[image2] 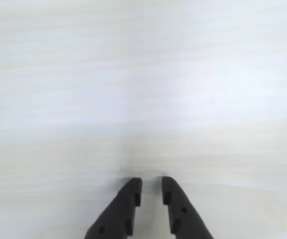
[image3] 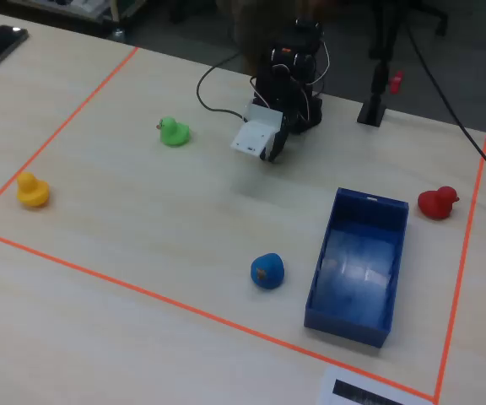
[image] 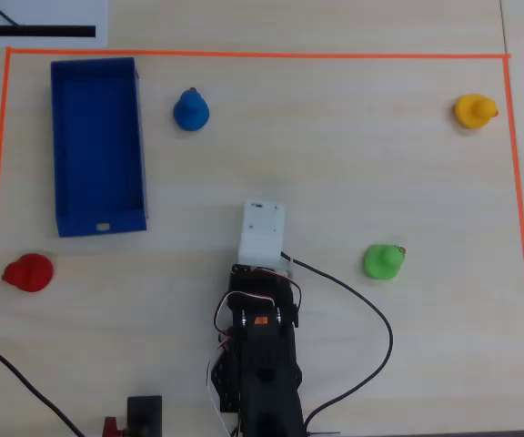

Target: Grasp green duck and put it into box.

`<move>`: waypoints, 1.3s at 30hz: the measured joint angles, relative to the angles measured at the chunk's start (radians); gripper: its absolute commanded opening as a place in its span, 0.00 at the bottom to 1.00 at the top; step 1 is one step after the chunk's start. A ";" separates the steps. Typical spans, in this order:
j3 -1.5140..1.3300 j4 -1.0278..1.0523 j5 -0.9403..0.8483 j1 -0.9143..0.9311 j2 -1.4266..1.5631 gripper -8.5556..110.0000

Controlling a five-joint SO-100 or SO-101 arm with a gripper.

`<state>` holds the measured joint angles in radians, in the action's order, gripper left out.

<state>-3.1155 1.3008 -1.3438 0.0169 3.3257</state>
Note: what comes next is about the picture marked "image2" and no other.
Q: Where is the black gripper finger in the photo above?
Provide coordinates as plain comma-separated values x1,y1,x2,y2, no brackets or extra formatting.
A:
161,176,214,239
83,177,143,239

